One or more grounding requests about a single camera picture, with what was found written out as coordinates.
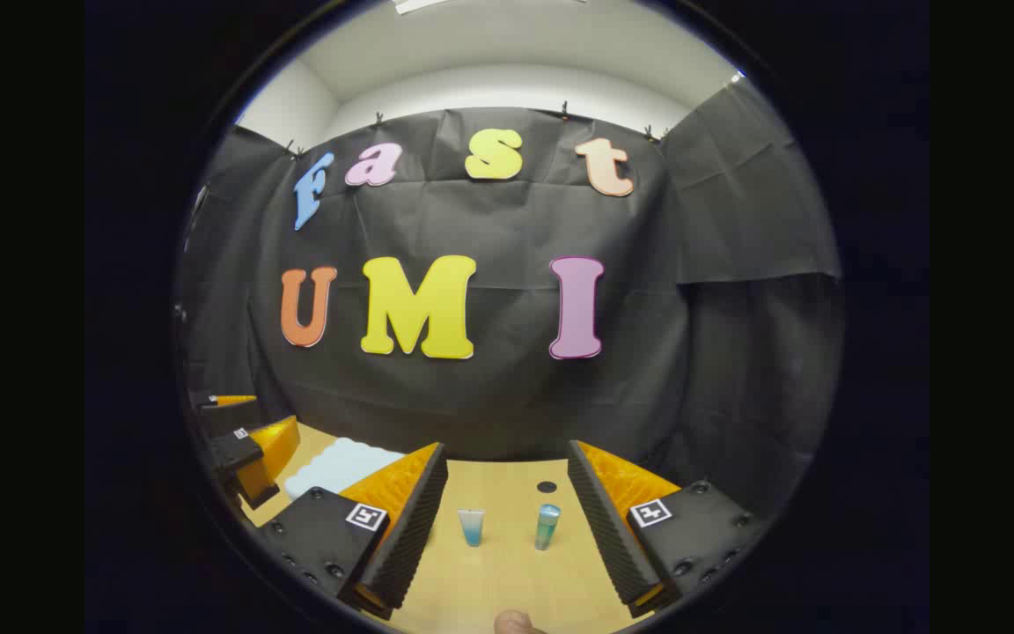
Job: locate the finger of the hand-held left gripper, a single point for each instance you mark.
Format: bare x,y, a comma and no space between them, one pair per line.
230,418
238,451

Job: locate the green bottle blue cap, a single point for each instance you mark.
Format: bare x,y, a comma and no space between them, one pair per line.
547,528

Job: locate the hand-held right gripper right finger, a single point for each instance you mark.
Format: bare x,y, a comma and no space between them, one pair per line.
613,546

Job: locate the blue white squeeze tube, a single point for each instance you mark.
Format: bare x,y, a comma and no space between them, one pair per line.
472,528

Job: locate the ceiling light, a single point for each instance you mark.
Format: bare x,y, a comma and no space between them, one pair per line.
419,4

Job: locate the black backdrop cloth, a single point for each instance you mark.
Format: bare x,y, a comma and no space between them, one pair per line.
507,396

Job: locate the light blue suitcase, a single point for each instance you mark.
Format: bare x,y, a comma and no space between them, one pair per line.
331,467

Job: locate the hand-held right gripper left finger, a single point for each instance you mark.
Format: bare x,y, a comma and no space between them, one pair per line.
410,546

